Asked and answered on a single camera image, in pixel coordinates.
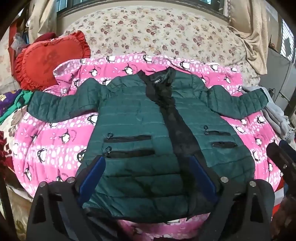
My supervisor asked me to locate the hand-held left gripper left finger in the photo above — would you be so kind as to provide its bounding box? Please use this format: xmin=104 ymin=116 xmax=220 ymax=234
xmin=26 ymin=155 xmax=107 ymax=241

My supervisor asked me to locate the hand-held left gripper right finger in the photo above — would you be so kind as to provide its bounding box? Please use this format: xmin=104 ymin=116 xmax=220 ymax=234
xmin=188 ymin=155 xmax=275 ymax=241

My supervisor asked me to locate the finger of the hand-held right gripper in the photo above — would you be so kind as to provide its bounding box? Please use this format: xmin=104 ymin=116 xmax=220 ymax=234
xmin=265 ymin=140 xmax=296 ymax=178

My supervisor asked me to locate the dark green puffer jacket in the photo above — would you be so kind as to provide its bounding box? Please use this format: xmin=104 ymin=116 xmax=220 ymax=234
xmin=26 ymin=66 xmax=270 ymax=223

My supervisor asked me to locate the grey garment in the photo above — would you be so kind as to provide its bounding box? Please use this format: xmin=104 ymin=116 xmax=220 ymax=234
xmin=242 ymin=86 xmax=295 ymax=143

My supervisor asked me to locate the pink penguin print blanket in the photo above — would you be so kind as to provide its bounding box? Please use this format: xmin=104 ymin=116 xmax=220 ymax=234
xmin=13 ymin=53 xmax=284 ymax=241

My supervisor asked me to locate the white cabinet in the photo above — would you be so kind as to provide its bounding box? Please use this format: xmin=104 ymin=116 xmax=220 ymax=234
xmin=259 ymin=47 xmax=296 ymax=110

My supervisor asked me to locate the bright green cloth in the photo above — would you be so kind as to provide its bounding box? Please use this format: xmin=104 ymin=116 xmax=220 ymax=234
xmin=0 ymin=90 xmax=35 ymax=124

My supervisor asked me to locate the purple floral quilt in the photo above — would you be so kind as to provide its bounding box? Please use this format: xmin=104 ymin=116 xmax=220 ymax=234
xmin=0 ymin=90 xmax=31 ymax=149

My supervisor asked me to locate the red ruffled pillow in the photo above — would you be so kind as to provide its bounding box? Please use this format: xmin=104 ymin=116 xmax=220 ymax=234
xmin=14 ymin=31 xmax=91 ymax=91

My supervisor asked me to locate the beige curtain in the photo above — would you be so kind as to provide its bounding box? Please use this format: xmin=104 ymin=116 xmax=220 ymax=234
xmin=26 ymin=0 xmax=58 ymax=43
xmin=228 ymin=0 xmax=269 ymax=75

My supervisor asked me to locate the floral print bed sheet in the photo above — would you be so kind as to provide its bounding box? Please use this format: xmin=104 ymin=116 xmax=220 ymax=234
xmin=62 ymin=6 xmax=260 ymax=80

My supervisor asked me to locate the clear plastic bag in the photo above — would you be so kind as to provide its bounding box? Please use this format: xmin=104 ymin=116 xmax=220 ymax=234
xmin=13 ymin=32 xmax=29 ymax=50

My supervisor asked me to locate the dark window frame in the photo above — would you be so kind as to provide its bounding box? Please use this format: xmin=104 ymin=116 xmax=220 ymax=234
xmin=55 ymin=0 xmax=232 ymax=24

